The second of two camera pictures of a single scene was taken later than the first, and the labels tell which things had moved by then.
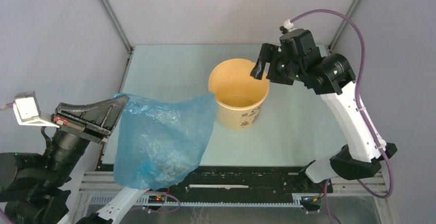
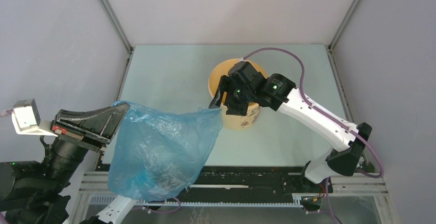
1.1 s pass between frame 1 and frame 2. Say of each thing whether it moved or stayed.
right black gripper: moved
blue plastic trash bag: moved
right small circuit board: stayed
